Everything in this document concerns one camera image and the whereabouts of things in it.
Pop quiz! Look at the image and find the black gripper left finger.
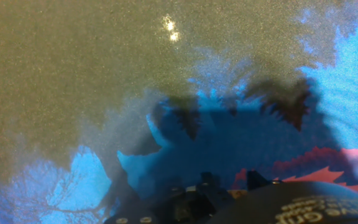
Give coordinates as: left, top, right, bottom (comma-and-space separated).
103, 172, 233, 224

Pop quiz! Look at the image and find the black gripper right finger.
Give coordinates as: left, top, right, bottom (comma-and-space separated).
246, 169, 272, 191

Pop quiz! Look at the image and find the blue black printed cloth mat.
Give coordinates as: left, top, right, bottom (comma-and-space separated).
0, 0, 358, 224

